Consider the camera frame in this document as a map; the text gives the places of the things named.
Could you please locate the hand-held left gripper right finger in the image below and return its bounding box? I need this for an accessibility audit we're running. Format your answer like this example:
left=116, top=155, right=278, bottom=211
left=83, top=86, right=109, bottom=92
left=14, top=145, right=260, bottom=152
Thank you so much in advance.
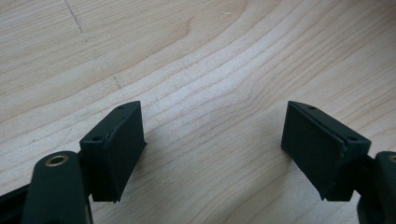
left=280, top=100, right=373, bottom=203

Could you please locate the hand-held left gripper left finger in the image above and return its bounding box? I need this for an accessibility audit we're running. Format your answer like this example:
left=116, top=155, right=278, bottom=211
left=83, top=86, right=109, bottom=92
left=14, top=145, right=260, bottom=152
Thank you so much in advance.
left=78, top=100, right=148, bottom=204

